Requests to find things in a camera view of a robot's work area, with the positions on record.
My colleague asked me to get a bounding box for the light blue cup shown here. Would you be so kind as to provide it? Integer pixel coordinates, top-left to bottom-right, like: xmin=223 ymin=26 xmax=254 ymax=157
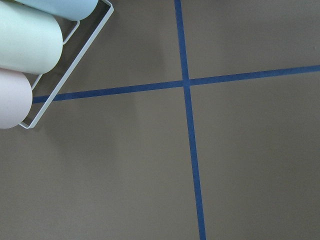
xmin=18 ymin=0 xmax=98 ymax=21

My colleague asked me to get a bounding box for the pale pink cup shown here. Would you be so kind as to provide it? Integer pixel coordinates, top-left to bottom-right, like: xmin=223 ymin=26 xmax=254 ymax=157
xmin=0 ymin=69 xmax=33 ymax=129

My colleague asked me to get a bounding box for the mint green cup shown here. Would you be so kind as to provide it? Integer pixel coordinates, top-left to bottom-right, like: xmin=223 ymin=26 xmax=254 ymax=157
xmin=0 ymin=0 xmax=63 ymax=75

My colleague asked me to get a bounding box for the white wire cup rack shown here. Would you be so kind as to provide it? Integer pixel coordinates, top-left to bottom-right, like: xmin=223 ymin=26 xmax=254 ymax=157
xmin=19 ymin=0 xmax=114 ymax=129

